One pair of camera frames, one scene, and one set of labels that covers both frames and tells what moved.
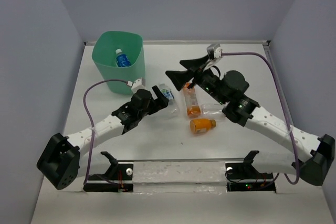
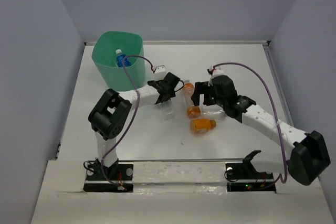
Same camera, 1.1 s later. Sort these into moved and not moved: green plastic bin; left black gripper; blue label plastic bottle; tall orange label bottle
Moved: left black gripper
Not moved: blue label plastic bottle; green plastic bin; tall orange label bottle
